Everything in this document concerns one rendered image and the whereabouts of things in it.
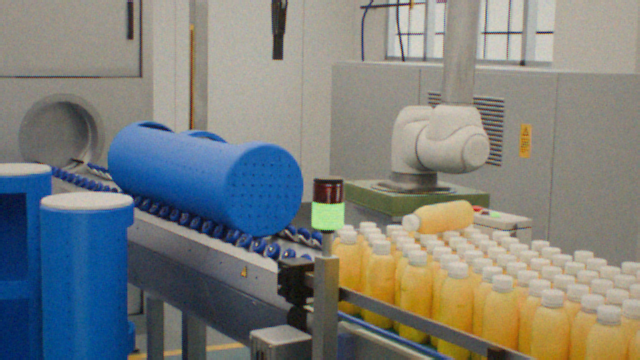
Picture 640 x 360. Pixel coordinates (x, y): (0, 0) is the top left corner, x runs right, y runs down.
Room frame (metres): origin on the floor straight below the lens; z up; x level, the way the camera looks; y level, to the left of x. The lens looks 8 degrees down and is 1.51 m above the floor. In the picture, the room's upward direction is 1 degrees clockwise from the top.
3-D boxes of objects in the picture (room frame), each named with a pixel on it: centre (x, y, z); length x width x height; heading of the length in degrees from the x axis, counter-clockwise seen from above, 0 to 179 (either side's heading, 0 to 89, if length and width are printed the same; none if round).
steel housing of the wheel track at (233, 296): (3.15, 0.53, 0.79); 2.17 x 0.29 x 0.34; 36
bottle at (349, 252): (2.07, -0.07, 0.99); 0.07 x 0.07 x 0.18
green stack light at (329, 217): (1.78, -0.01, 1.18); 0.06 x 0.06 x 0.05
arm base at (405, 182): (2.99, -0.30, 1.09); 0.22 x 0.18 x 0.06; 30
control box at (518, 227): (2.30, -0.44, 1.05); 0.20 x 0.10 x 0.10; 36
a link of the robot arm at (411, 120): (2.97, -0.32, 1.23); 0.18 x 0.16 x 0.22; 30
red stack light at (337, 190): (1.78, -0.01, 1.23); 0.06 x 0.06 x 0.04
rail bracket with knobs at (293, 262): (2.15, 0.05, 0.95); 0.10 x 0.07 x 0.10; 126
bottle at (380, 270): (1.97, -0.14, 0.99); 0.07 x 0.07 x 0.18
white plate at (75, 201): (2.76, 0.73, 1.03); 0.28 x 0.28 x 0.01
